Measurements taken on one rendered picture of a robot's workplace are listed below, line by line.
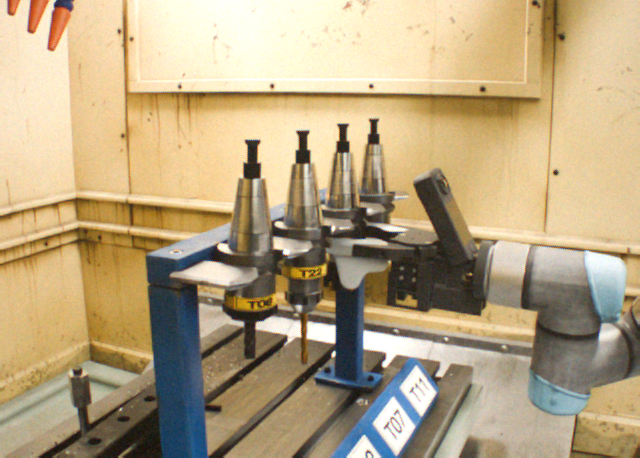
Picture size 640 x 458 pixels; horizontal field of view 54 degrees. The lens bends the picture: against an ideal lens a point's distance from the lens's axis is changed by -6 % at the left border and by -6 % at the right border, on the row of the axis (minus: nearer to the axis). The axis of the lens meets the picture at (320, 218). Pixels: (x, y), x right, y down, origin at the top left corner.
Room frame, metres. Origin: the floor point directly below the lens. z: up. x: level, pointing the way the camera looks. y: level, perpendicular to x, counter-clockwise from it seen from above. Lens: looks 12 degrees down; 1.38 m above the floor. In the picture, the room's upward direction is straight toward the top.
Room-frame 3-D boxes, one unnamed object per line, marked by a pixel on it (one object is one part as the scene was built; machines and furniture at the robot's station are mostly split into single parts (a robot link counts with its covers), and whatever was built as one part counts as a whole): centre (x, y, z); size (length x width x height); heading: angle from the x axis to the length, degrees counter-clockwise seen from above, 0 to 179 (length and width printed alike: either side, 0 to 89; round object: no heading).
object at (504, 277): (0.72, -0.22, 1.16); 0.08 x 0.05 x 0.08; 155
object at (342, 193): (0.80, -0.03, 1.26); 0.04 x 0.04 x 0.07
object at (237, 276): (0.55, 0.09, 1.21); 0.07 x 0.05 x 0.01; 65
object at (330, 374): (0.98, -0.05, 1.05); 0.10 x 0.05 x 0.30; 65
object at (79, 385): (0.74, 0.31, 0.96); 0.03 x 0.03 x 0.13
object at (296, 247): (0.65, 0.04, 1.21); 0.07 x 0.05 x 0.01; 65
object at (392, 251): (0.74, -0.08, 1.19); 0.09 x 0.05 x 0.02; 90
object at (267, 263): (0.61, 0.07, 1.21); 0.06 x 0.06 x 0.03
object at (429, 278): (0.75, -0.14, 1.16); 0.12 x 0.08 x 0.09; 65
